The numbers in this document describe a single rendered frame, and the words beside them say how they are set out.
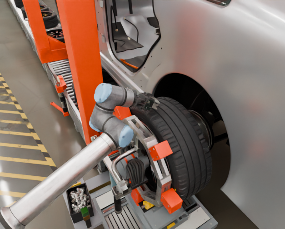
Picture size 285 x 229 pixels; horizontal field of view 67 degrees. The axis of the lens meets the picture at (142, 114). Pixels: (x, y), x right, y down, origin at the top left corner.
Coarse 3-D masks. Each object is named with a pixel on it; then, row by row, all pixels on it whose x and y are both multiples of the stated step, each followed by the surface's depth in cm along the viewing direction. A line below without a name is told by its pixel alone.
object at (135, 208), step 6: (126, 198) 191; (132, 204) 185; (138, 210) 181; (138, 216) 176; (180, 216) 174; (186, 216) 176; (144, 222) 173; (174, 222) 174; (180, 222) 174; (144, 228) 171; (150, 228) 170; (162, 228) 170; (168, 228) 167; (174, 228) 174
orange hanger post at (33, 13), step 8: (24, 0) 253; (32, 0) 257; (32, 8) 262; (32, 16) 266; (40, 16) 271; (32, 24) 271; (40, 24) 276; (32, 32) 281; (40, 32) 281; (40, 40) 286; (40, 48) 291; (48, 48) 296; (40, 56) 297; (48, 56) 302
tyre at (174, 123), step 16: (144, 112) 119; (160, 112) 118; (176, 112) 119; (160, 128) 110; (176, 128) 113; (192, 128) 115; (176, 144) 108; (192, 144) 111; (176, 160) 106; (192, 160) 110; (208, 160) 115; (176, 176) 109; (192, 176) 112; (208, 176) 119; (176, 192) 115; (192, 192) 121
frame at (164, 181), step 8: (128, 120) 121; (136, 120) 121; (136, 128) 116; (144, 128) 116; (136, 136) 117; (144, 136) 112; (152, 136) 112; (144, 144) 110; (152, 144) 109; (120, 152) 153; (152, 160) 108; (160, 160) 110; (160, 168) 113; (160, 176) 108; (168, 176) 110; (144, 184) 146; (160, 184) 108; (168, 184) 111; (144, 192) 142; (152, 192) 138; (160, 192) 112; (152, 200) 127
